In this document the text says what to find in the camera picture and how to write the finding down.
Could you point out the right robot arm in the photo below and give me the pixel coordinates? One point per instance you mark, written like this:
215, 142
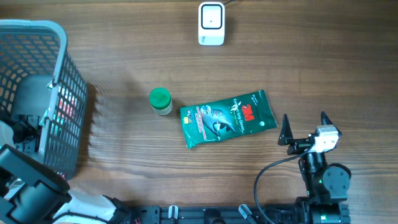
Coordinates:
326, 184

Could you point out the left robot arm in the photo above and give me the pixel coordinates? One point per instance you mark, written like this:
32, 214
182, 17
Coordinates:
32, 193

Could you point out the white barcode scanner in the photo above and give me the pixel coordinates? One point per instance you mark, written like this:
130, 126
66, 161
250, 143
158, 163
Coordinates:
211, 23

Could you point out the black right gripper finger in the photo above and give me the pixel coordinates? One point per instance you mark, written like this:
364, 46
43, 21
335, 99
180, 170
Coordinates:
285, 132
326, 121

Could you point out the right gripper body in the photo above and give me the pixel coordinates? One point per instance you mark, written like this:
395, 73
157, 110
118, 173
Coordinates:
298, 146

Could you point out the green 3M gloves package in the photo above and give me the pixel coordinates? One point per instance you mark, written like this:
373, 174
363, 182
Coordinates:
225, 119

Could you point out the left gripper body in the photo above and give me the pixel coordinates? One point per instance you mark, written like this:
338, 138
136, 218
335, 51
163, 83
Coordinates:
28, 134

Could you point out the green lid jar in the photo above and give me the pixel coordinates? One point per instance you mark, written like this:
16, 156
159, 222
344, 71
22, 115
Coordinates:
161, 101

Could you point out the grey plastic shopping basket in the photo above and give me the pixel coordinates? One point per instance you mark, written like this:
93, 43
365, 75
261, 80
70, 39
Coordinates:
39, 77

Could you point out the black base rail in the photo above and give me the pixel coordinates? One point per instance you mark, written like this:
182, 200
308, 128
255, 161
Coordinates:
271, 213

